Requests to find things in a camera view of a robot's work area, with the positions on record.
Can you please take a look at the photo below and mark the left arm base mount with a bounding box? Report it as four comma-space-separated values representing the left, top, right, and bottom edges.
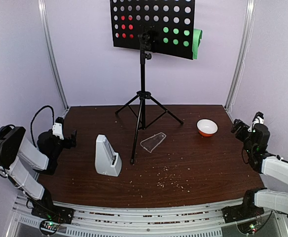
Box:
31, 206, 74, 224

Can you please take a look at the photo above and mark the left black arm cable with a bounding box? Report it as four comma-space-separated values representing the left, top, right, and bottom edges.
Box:
30, 105, 55, 149

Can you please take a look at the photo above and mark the black perforated music stand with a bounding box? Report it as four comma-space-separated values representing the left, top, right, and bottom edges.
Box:
109, 0, 195, 164

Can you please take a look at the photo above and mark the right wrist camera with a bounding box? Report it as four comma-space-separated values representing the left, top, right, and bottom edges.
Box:
248, 112, 264, 132

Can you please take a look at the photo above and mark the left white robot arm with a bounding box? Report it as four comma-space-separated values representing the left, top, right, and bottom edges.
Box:
0, 124, 77, 219

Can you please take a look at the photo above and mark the aluminium frame post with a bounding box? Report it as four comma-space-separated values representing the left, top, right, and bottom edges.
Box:
37, 0, 69, 110
225, 0, 256, 114

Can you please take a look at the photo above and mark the grey metronome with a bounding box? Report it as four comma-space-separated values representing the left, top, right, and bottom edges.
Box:
95, 134, 122, 177

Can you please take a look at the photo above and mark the green paper sheet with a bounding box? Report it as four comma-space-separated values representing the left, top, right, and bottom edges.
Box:
192, 29, 203, 60

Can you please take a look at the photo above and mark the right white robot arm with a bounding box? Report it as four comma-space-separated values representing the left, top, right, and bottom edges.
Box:
231, 117, 288, 218

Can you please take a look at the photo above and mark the right aluminium frame post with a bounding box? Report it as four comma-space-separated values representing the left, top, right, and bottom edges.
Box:
225, 0, 256, 114

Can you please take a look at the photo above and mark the clear plastic metronome cover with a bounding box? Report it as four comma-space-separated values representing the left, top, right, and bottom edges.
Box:
140, 132, 167, 153

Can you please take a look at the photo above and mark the aluminium front rail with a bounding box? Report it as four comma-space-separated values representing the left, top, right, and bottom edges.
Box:
10, 195, 288, 237

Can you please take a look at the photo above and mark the left aluminium frame post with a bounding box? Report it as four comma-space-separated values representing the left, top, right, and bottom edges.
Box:
37, 0, 69, 110

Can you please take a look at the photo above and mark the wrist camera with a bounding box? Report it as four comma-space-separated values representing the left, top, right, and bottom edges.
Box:
52, 117, 64, 140
248, 112, 264, 132

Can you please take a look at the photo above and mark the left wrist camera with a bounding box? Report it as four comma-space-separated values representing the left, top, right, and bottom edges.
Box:
52, 117, 64, 140

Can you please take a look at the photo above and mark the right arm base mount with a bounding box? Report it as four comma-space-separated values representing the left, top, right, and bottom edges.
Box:
221, 204, 264, 223

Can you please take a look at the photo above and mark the orange and white bowl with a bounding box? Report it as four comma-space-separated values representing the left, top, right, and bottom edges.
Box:
196, 119, 218, 137

